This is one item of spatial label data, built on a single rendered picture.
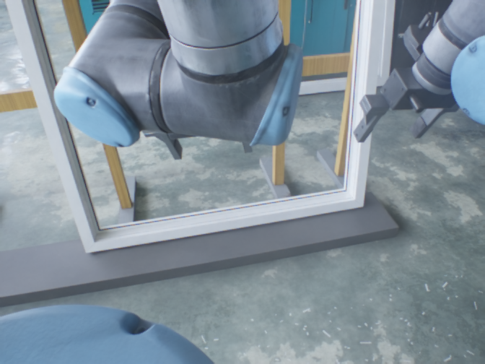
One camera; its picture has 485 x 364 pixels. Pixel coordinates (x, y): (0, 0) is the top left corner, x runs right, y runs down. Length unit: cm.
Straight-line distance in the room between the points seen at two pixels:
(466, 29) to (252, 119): 37
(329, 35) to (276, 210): 184
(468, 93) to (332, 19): 264
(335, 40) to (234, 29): 286
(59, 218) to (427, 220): 166
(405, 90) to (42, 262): 139
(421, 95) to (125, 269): 115
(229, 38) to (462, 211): 172
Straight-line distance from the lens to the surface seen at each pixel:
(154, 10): 42
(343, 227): 156
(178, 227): 149
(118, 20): 41
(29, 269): 162
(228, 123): 32
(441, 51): 62
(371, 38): 140
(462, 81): 44
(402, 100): 65
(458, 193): 201
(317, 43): 305
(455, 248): 171
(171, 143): 66
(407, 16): 305
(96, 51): 38
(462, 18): 60
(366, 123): 70
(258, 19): 27
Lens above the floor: 111
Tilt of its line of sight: 37 degrees down
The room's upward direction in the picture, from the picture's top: 2 degrees counter-clockwise
